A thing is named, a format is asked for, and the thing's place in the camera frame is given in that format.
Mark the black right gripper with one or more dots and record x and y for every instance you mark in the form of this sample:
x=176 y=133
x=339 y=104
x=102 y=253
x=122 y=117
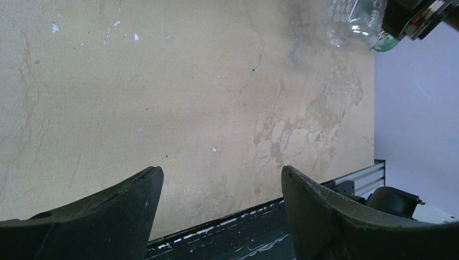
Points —
x=416 y=19

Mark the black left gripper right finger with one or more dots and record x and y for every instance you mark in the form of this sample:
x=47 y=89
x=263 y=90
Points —
x=325 y=224

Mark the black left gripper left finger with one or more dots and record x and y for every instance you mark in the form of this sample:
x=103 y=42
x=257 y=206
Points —
x=114 y=223

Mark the light label bottle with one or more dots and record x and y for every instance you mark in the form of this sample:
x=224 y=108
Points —
x=351 y=24

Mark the green bottle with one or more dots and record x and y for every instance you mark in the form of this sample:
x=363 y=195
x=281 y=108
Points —
x=385 y=42

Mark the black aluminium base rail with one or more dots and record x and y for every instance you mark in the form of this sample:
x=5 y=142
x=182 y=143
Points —
x=260 y=232

